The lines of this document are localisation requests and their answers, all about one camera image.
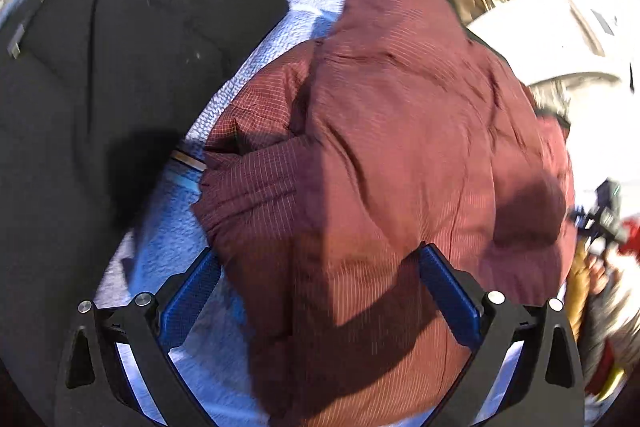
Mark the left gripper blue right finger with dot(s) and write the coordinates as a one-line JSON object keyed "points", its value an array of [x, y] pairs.
{"points": [[546, 388]]}

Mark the black padded jacket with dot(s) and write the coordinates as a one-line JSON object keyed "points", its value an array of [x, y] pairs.
{"points": [[100, 81]]}

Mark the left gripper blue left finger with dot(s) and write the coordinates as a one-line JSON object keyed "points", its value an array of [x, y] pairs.
{"points": [[93, 388]]}

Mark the blue checkered bed sheet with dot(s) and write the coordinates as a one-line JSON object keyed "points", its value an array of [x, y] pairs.
{"points": [[185, 216]]}

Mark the white device with lettering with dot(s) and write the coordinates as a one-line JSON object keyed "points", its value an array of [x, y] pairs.
{"points": [[548, 40]]}

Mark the maroon quilted jacket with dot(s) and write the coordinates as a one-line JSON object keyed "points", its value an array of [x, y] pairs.
{"points": [[335, 162]]}

